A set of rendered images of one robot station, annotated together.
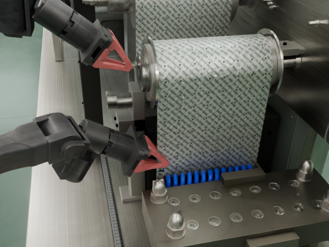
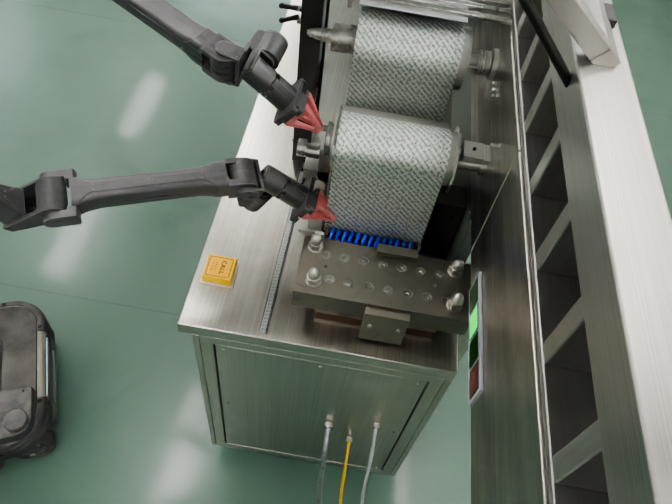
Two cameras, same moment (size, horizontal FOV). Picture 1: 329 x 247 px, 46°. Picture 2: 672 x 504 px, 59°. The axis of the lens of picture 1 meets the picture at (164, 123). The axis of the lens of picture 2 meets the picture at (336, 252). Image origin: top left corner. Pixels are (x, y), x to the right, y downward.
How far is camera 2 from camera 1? 0.64 m
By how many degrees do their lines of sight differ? 23
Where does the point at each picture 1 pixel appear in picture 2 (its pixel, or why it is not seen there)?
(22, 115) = not seen: hidden behind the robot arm
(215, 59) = (391, 151)
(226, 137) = (393, 214)
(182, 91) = (355, 169)
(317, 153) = not seen: hidden behind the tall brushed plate
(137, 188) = (314, 224)
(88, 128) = (268, 176)
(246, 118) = (415, 205)
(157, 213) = (307, 260)
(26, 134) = (214, 173)
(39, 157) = (221, 192)
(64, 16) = (266, 82)
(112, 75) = not seen: hidden behind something
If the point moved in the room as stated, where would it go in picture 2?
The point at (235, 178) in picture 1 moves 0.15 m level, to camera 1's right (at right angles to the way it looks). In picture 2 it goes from (388, 252) to (449, 276)
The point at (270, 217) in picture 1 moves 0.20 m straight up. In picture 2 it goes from (396, 296) to (415, 241)
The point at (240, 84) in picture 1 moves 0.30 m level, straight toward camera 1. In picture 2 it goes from (411, 177) to (331, 267)
